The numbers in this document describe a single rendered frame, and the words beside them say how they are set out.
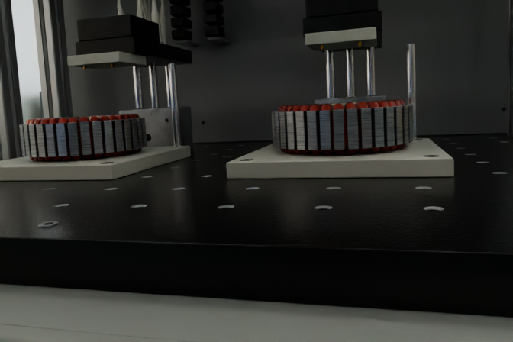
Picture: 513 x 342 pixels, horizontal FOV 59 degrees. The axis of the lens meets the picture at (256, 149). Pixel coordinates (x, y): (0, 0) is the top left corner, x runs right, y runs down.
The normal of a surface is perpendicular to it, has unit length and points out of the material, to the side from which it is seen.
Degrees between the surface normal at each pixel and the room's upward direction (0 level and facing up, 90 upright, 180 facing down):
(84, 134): 90
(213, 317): 0
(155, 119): 90
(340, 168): 90
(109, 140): 90
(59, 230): 1
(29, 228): 1
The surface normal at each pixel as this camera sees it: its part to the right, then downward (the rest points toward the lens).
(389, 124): 0.45, 0.06
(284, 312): -0.05, -0.99
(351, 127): -0.05, 0.10
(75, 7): -0.26, 0.11
